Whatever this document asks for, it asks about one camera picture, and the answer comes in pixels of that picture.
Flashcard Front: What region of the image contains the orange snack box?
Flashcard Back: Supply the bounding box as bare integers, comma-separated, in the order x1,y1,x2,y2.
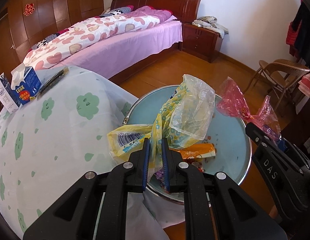
171,143,216,159

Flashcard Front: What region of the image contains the purple plastic bag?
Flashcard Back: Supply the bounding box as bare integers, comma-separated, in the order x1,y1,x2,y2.
154,170,167,184

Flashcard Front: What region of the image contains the pink transparent plastic bag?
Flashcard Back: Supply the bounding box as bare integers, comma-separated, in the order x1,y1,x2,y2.
217,77,281,143

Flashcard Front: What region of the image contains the pale yellow printed plastic bag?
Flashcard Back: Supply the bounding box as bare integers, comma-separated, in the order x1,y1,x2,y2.
107,74,215,171

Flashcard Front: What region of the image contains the light blue trash bin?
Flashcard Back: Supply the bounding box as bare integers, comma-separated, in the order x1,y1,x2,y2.
122,84,253,204

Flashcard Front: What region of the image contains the cloud pattern tablecloth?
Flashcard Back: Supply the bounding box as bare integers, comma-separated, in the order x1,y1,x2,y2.
0,64,185,240

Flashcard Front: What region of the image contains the folding wooden chair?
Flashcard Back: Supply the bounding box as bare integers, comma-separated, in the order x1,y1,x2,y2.
242,59,310,111

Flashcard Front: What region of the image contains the dark flat snack packet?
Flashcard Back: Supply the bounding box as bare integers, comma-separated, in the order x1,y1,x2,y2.
37,67,69,99

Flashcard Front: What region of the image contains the blue LOOK milk carton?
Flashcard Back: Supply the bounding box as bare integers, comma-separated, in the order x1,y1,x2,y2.
11,63,42,105

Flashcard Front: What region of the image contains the wooden bed pink sheet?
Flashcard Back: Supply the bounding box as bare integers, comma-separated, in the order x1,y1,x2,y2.
23,0,203,79

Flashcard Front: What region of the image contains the white tall milk carton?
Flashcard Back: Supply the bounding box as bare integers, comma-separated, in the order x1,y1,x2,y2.
0,73,20,114

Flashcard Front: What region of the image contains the wooden nightstand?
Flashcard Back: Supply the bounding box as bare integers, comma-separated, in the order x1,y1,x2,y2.
180,23,223,63

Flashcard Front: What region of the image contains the heart pattern duvet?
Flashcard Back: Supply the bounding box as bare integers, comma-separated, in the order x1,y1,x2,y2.
23,5,172,70

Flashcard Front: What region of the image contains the wooden door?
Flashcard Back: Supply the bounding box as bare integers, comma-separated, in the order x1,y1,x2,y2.
0,14,20,80

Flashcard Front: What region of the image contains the clothes pile on nightstand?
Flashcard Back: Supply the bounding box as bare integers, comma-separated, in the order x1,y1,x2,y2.
192,16,229,39

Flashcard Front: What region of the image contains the wooden wardrobe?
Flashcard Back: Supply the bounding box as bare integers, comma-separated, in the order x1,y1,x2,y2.
0,0,104,63

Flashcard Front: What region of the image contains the red double happiness decal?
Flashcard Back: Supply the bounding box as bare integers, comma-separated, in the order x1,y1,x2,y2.
23,3,35,16

